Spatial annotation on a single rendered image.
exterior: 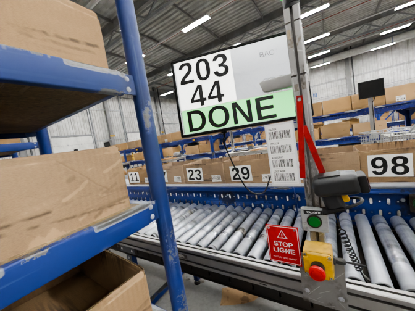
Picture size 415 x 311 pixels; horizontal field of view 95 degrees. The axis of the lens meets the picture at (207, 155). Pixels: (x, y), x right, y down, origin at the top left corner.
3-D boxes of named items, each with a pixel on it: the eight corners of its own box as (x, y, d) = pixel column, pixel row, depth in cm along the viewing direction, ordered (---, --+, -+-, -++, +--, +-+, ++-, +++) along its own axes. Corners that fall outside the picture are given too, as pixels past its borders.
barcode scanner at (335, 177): (378, 215, 44) (366, 171, 44) (320, 217, 51) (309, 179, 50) (373, 205, 49) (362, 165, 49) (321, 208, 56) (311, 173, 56)
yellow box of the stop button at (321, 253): (304, 279, 53) (301, 255, 52) (307, 260, 60) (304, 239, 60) (372, 295, 45) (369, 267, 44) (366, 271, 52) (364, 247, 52)
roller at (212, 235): (202, 257, 88) (194, 255, 90) (244, 211, 131) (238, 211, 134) (200, 246, 87) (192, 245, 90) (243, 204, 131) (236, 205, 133)
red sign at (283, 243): (270, 260, 65) (265, 224, 64) (270, 258, 66) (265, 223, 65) (324, 271, 57) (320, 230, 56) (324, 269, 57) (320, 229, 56)
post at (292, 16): (303, 300, 62) (267, 15, 55) (305, 289, 66) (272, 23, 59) (349, 315, 55) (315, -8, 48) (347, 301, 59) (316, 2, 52)
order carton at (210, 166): (184, 184, 163) (181, 165, 162) (204, 176, 187) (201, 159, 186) (225, 184, 141) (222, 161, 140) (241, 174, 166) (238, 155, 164)
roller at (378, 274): (373, 300, 55) (372, 284, 54) (354, 220, 98) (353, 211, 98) (398, 306, 52) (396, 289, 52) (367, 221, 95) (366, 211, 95)
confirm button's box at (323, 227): (302, 231, 57) (299, 209, 56) (303, 226, 59) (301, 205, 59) (329, 234, 53) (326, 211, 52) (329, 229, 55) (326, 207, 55)
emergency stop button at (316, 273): (309, 281, 50) (307, 266, 50) (310, 270, 54) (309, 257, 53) (326, 285, 48) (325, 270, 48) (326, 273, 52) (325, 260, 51)
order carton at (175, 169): (154, 184, 184) (150, 167, 183) (174, 177, 209) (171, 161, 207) (184, 184, 163) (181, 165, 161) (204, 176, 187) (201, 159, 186)
